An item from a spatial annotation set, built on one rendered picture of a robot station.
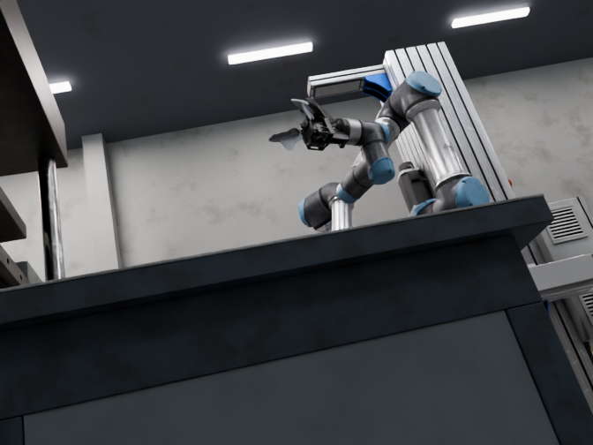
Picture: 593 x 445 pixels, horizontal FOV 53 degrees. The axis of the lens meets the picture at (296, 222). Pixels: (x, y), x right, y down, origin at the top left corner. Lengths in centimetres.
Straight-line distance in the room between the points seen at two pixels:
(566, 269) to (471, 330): 110
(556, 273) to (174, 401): 132
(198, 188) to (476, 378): 870
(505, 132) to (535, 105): 84
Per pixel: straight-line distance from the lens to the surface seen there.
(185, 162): 955
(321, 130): 161
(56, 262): 204
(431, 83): 200
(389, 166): 168
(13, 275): 174
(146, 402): 64
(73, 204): 956
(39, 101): 201
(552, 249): 212
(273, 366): 65
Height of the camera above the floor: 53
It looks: 25 degrees up
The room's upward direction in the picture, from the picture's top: 15 degrees counter-clockwise
